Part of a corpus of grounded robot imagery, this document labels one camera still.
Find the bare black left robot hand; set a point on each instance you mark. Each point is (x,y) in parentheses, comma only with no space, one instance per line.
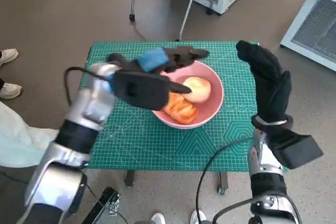
(152,60)

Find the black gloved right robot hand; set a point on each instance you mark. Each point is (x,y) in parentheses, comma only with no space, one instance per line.
(271,90)

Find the round toy bread bun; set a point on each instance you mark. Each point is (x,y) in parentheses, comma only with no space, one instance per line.
(199,89)

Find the long twisted toy bread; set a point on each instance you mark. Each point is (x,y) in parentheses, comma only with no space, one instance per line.
(183,111)

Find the pink bowl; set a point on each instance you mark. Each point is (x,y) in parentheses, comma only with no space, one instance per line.
(212,108)

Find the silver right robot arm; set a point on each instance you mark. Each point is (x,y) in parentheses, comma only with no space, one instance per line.
(267,184)

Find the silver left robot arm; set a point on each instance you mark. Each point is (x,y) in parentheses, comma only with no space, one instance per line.
(89,103)

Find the white cabinet with grey mesh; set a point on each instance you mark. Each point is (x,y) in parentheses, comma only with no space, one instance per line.
(312,30)

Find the green cutting mat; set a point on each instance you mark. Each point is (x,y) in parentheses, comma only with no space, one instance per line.
(147,145)

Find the black table leg with caster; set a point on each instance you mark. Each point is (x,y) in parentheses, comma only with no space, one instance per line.
(223,182)

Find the person's white shoe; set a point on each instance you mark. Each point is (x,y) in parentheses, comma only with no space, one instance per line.
(10,90)
(9,56)

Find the white shoe tip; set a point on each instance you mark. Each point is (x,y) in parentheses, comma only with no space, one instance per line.
(158,219)
(197,217)

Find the black shiny metal stand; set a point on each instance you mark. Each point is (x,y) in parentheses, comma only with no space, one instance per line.
(105,203)

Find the person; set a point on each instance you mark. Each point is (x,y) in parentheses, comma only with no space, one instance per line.
(21,137)

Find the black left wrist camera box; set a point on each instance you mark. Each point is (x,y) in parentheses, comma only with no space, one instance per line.
(141,90)

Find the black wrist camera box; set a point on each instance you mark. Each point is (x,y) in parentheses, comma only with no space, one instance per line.
(141,90)
(299,150)

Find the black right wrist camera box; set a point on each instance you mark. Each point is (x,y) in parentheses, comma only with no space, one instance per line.
(299,150)

